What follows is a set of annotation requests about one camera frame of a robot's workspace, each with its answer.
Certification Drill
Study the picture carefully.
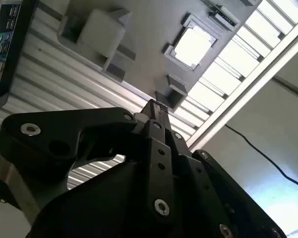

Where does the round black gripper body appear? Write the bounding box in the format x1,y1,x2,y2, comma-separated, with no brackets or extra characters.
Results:
26,160,223,238

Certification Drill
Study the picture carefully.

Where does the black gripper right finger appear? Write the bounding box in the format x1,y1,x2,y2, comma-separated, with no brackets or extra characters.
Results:
160,104,288,238

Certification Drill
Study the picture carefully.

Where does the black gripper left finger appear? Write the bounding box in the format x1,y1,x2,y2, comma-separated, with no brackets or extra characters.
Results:
1,99,176,225

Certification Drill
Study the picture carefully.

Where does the silver square CPU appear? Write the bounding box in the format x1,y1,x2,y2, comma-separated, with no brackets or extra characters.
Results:
174,26,214,68

